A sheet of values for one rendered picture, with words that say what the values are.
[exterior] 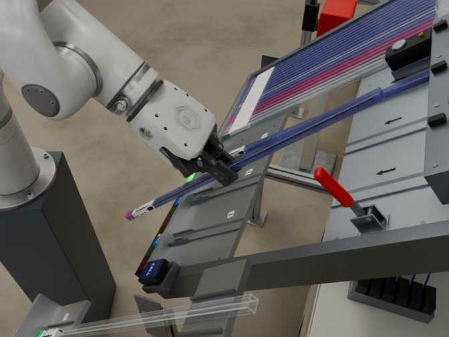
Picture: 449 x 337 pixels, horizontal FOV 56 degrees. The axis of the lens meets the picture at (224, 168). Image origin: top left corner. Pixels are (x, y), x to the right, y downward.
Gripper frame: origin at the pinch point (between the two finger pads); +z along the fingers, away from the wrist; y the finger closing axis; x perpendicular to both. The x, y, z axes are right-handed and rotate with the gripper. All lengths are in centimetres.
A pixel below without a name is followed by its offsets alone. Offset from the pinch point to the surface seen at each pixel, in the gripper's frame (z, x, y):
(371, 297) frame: 42.9, 6.8, 6.0
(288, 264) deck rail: 12.7, -3.9, -10.3
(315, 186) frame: 50, 39, 64
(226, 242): 10.2, 10.6, -2.4
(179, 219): 6.4, 26.3, 7.3
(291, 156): 57, 68, 107
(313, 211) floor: 71, 61, 80
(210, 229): 9.1, 16.1, 2.1
